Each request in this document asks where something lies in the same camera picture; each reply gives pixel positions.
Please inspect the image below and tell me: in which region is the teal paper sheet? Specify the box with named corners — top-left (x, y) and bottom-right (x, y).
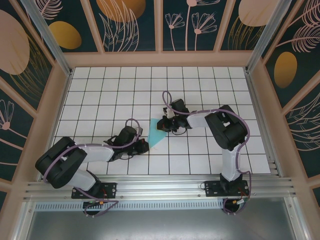
top-left (147, 117), bottom-right (168, 148)

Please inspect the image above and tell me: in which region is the grey metal sheet panel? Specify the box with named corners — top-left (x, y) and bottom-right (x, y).
top-left (24, 209), bottom-right (306, 240)

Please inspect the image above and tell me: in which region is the aluminium mounting rail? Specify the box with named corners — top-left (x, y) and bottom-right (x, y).
top-left (23, 174), bottom-right (298, 201)

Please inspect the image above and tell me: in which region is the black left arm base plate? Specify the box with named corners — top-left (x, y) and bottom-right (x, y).
top-left (71, 182), bottom-right (118, 200)

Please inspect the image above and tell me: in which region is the slotted grey cable duct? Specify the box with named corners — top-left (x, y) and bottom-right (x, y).
top-left (34, 201), bottom-right (226, 211)

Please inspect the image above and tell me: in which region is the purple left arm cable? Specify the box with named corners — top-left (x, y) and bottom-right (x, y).
top-left (42, 118), bottom-right (142, 218)

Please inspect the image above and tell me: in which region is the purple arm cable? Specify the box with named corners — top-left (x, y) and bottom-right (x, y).
top-left (42, 118), bottom-right (142, 218)
top-left (161, 90), bottom-right (252, 216)

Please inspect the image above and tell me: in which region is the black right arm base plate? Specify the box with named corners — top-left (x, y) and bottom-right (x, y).
top-left (204, 180), bottom-right (250, 198)

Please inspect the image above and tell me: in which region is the aluminium side rail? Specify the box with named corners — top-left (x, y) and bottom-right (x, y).
top-left (243, 69), bottom-right (285, 178)

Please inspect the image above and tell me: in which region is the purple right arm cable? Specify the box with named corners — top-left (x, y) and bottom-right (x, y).
top-left (161, 90), bottom-right (252, 216)

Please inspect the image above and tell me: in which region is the aluminium corner post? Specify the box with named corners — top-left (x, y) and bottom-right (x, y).
top-left (246, 0), bottom-right (292, 73)
top-left (19, 0), bottom-right (73, 77)

